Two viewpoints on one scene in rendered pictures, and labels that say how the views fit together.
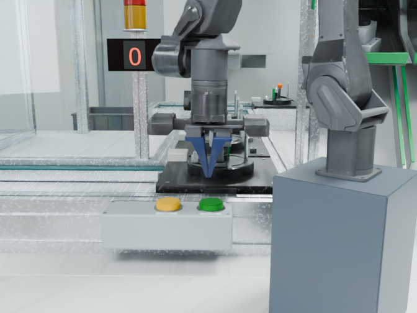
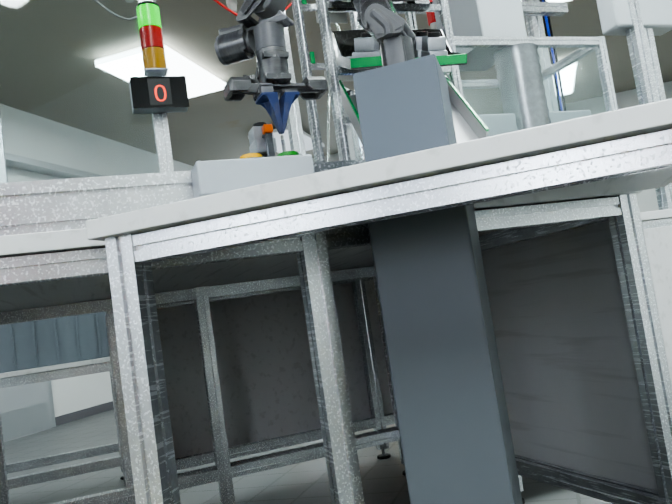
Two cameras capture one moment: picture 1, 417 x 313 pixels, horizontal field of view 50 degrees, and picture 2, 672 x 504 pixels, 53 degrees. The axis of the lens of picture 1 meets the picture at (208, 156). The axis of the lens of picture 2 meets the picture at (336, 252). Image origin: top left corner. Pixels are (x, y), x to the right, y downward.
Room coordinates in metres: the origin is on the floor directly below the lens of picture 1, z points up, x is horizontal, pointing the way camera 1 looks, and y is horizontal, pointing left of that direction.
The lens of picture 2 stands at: (-0.46, 0.40, 0.67)
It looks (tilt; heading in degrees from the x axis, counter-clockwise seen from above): 5 degrees up; 338
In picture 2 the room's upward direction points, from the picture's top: 8 degrees counter-clockwise
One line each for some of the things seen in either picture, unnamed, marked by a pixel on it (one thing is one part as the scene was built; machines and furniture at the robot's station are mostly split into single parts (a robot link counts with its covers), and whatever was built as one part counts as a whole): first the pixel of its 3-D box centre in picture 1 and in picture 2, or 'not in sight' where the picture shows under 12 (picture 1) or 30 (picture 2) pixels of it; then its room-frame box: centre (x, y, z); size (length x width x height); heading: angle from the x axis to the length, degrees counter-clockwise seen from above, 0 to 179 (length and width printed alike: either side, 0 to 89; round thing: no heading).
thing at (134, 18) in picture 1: (135, 17); (154, 61); (1.04, 0.16, 1.28); 0.05 x 0.05 x 0.05
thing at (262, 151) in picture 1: (220, 130); not in sight; (1.17, -0.03, 1.01); 0.24 x 0.24 x 0.13; 88
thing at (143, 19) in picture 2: not in sight; (149, 18); (1.04, 0.16, 1.38); 0.05 x 0.05 x 0.05
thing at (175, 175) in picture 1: (220, 174); not in sight; (0.92, -0.02, 0.96); 0.24 x 0.24 x 0.02; 88
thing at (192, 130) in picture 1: (213, 130); (281, 91); (0.70, -0.01, 1.09); 0.09 x 0.04 x 0.02; 89
